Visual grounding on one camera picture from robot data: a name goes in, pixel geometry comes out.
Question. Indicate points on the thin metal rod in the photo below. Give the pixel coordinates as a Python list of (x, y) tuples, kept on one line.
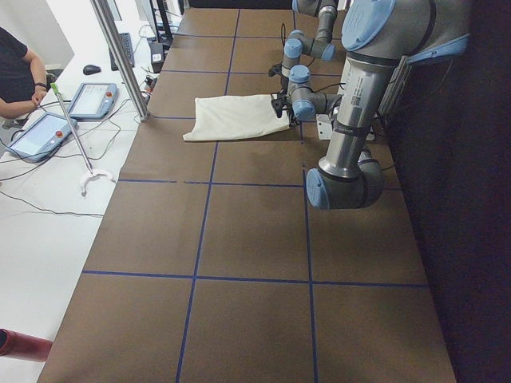
[(54, 87)]

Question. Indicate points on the black box with label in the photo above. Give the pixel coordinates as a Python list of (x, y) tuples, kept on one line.
[(157, 56)]

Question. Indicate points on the cream long-sleeve cat shirt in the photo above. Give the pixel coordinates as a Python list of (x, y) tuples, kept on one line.
[(235, 118)]

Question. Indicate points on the black keyboard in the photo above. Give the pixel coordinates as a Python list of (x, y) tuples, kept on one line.
[(127, 47)]

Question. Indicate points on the white curved hook piece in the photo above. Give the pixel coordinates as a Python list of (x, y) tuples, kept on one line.
[(95, 174)]

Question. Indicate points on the person in black shirt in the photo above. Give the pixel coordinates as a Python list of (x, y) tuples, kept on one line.
[(23, 78)]

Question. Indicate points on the far blue teach pendant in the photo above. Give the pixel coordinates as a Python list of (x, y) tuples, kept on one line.
[(93, 101)]

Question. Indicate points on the black computer mouse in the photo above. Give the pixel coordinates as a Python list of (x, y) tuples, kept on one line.
[(91, 69)]

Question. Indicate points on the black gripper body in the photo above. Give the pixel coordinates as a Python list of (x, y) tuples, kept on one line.
[(284, 82), (286, 112)]

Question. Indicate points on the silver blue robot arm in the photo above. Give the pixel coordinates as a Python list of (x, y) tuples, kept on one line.
[(376, 36), (299, 44)]

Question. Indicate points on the near blue teach pendant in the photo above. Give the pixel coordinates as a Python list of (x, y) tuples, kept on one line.
[(41, 139)]

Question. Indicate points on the blue teach pendant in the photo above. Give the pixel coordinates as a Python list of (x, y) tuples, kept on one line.
[(41, 139), (93, 101)]

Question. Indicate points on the red fire extinguisher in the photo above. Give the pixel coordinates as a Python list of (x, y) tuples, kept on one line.
[(23, 346)]

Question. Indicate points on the aluminium frame post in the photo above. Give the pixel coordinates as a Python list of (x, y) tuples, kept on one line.
[(109, 29)]

